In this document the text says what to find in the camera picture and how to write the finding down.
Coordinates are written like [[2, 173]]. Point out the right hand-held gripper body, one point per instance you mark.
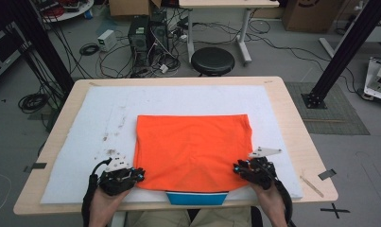
[[262, 171]]

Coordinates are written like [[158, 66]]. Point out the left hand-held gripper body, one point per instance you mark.
[[117, 162]]

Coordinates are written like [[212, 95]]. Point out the orange polo shirt blue collar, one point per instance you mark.
[[191, 148]]

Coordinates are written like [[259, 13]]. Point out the person's right hand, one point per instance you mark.
[[273, 203]]

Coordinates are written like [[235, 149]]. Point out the person's left hand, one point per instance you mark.
[[104, 205]]

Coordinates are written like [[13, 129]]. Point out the thin wooden stick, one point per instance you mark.
[[312, 187]]

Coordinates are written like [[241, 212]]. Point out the black tape piece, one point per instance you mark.
[[37, 166], [326, 174]]

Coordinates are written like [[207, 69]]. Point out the black tape cross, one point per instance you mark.
[[335, 210]]

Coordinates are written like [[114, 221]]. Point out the white foam mat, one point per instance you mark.
[[178, 97]]

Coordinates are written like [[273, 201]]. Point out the grey floor mat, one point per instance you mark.
[[336, 119]]

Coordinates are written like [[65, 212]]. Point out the white power strip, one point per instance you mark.
[[164, 68]]

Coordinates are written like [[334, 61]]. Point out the black round stool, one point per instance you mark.
[[212, 60]]

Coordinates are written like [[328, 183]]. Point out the white electronics box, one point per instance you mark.
[[107, 39]]

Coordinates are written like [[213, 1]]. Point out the black computer tower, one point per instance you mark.
[[159, 38], [138, 38]]

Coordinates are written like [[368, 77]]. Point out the white machine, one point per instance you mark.
[[377, 78]]

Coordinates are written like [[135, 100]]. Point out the grey metal rack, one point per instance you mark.
[[2, 60]]

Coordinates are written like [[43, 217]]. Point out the round white table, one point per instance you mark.
[[74, 14]]

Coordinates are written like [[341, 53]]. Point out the open cardboard box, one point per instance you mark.
[[128, 8]]

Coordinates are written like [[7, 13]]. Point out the white desk with metal legs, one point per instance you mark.
[[229, 3]]

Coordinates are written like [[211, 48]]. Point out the large closed cardboard box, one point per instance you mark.
[[311, 15]]

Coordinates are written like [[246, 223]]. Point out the black metal frame post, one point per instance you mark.
[[345, 50], [49, 53]]

